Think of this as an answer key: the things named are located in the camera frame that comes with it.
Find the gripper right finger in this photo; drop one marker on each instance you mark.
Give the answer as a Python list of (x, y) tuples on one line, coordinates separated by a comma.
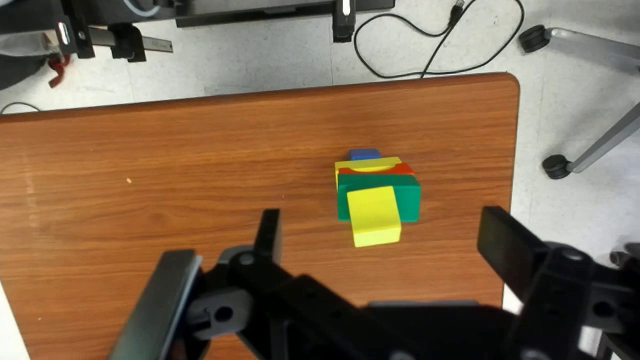
[(555, 280)]

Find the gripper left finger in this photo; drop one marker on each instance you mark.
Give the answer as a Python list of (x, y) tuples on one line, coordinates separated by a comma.
[(272, 295)]

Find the yellow cuboid toy block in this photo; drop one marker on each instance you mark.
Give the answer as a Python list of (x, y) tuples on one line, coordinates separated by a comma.
[(374, 216)]

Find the yellow flat toy block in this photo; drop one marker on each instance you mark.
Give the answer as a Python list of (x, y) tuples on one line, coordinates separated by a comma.
[(350, 163)]

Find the green toy block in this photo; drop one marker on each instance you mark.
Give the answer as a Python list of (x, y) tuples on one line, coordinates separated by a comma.
[(407, 197)]

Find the blue toy block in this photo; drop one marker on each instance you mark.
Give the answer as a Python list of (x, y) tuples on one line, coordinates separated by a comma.
[(364, 154)]

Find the orange toy block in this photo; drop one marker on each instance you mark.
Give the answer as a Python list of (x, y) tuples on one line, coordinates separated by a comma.
[(400, 169)]

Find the grey office chair base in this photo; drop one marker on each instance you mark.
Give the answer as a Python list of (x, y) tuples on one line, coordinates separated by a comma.
[(595, 47)]

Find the black clamp with metal bar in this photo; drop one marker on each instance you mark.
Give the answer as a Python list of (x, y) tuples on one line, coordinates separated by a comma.
[(125, 42)]

